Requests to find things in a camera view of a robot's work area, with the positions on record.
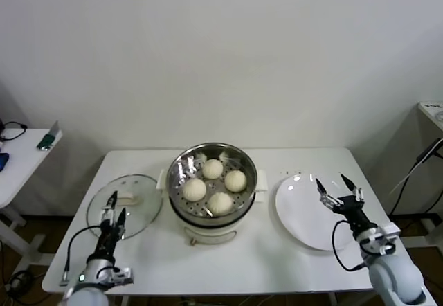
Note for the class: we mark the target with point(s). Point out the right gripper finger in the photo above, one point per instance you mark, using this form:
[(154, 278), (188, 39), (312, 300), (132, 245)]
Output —
[(353, 188), (323, 192)]

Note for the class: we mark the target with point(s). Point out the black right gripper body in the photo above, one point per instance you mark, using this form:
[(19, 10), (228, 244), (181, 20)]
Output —
[(351, 209)]

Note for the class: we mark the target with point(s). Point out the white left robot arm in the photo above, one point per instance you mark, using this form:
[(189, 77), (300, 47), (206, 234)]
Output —
[(86, 292)]

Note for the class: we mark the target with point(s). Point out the white electric cooker base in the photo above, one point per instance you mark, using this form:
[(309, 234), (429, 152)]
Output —
[(207, 233)]

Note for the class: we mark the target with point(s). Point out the white steamed baozi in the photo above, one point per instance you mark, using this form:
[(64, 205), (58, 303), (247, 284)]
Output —
[(212, 168), (235, 180), (194, 189), (220, 203)]

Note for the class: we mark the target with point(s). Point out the small blue object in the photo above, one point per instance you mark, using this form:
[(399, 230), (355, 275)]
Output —
[(2, 162)]

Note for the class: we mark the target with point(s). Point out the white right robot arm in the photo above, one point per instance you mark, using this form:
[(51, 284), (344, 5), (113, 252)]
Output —
[(394, 278)]

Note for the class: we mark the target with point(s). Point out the round glass pot lid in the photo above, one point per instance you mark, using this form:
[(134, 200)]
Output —
[(145, 198)]

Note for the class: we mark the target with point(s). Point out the large white plate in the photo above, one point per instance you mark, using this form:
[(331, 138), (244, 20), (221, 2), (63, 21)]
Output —
[(297, 212)]

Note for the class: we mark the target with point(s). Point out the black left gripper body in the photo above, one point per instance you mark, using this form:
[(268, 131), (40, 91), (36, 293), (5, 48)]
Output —
[(108, 243)]

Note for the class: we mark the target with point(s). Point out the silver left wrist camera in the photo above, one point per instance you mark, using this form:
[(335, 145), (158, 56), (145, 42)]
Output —
[(121, 275)]

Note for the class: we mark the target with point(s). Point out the perforated steel steamer basket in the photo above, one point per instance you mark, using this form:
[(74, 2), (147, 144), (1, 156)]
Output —
[(176, 171)]

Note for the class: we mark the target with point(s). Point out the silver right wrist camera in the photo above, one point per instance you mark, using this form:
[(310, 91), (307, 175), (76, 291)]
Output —
[(379, 240)]

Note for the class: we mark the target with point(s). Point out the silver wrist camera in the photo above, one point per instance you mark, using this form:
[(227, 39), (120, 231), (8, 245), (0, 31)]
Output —
[(379, 240), (121, 275)]

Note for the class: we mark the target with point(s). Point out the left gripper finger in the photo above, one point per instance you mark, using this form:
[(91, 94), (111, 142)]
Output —
[(110, 212), (121, 223)]

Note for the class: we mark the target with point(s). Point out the black power plug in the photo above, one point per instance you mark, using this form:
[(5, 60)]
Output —
[(429, 148)]

